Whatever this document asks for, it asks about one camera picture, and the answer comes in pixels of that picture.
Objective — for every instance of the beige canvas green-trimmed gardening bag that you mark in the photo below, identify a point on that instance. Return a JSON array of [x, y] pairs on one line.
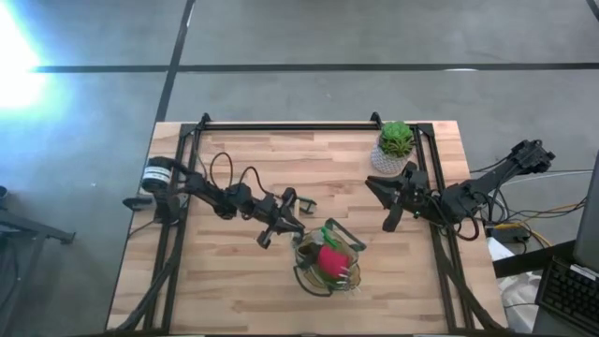
[[304, 276]]

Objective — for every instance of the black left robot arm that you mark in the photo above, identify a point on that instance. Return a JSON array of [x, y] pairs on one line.
[[206, 194]]

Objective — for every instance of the white paper sheet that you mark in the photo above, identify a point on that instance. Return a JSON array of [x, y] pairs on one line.
[[498, 250]]

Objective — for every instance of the black power adapter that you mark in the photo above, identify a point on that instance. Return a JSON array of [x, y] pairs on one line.
[[507, 235]]

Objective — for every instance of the black equipment stand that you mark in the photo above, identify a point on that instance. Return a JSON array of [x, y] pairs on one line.
[[42, 231]]

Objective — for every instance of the green plastic spray bottle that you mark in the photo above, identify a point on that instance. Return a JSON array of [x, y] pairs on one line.
[[330, 238]]

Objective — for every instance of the succulent in white pot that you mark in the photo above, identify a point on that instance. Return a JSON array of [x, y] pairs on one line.
[[395, 140]]

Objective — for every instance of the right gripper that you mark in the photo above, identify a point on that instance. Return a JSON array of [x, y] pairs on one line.
[[414, 196]]

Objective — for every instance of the red and black gardening gloves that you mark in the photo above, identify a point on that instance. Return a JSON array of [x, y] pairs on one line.
[[334, 262]]

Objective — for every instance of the black keyboard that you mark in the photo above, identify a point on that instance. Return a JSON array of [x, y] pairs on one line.
[[568, 295]]

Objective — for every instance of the black side desk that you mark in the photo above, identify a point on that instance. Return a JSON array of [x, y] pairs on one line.
[[529, 259]]

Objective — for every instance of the black table clamp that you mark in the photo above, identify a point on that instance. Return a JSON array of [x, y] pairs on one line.
[[133, 203]]

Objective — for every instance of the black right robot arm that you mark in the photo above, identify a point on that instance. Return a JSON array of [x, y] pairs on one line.
[[496, 180]]

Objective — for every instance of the white plastic bag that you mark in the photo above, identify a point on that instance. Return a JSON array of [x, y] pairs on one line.
[[519, 299]]

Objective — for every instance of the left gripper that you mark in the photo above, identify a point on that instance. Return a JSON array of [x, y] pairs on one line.
[[270, 210]]

